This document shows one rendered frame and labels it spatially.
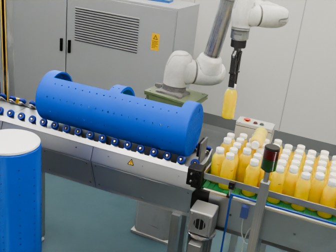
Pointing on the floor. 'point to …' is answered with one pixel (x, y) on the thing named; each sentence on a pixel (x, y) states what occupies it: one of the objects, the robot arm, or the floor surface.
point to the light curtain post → (7, 47)
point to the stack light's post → (258, 216)
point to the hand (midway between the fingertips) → (233, 79)
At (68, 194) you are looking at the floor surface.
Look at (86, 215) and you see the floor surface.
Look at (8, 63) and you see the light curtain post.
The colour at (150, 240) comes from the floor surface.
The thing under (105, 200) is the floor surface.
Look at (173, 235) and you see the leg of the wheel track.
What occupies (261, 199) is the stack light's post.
